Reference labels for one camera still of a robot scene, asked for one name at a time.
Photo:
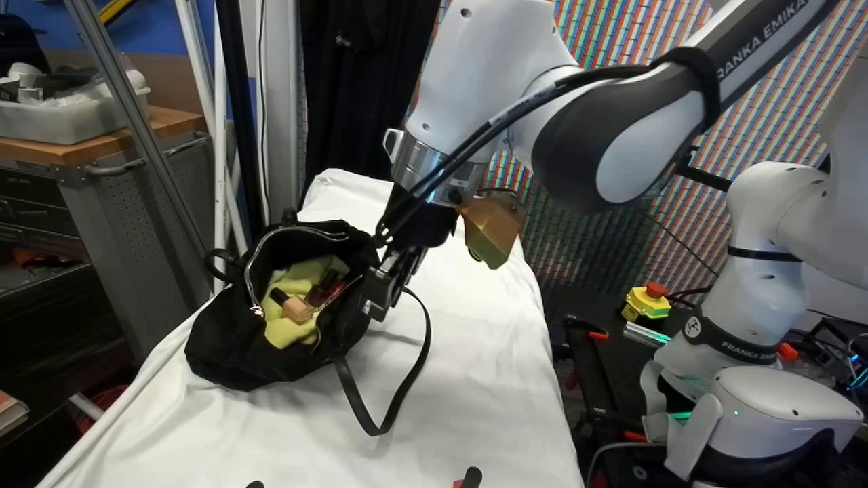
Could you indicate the white table cloth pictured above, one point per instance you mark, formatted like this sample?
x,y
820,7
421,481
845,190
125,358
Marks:
x,y
487,396

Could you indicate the orange-red nail polish bottle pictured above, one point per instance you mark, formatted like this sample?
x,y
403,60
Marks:
x,y
326,294

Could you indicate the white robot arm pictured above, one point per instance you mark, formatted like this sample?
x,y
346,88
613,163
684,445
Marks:
x,y
603,138

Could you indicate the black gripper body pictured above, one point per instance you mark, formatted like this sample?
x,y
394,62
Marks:
x,y
430,226

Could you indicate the red nail polish bottle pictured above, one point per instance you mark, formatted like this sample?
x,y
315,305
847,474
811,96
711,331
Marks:
x,y
470,478

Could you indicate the white plastic tub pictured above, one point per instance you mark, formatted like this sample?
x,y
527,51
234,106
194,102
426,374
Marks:
x,y
66,106

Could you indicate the grey metal cabinet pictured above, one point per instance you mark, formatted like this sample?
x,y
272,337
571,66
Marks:
x,y
104,201

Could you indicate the yellow red emergency stop button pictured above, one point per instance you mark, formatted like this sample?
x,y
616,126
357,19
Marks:
x,y
646,301

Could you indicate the black handbag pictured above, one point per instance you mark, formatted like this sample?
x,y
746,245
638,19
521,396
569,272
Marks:
x,y
227,339

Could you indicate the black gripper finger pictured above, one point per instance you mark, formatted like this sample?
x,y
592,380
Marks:
x,y
387,283

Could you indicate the yellow-green cloth in bag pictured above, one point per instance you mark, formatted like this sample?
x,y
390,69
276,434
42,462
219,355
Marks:
x,y
300,281

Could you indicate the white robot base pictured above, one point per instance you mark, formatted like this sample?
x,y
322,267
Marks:
x,y
753,427

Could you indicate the pale peach nail polish bottle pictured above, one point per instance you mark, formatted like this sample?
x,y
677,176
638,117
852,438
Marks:
x,y
291,305

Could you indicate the grey tripod leg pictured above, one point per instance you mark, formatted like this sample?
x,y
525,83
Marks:
x,y
94,32

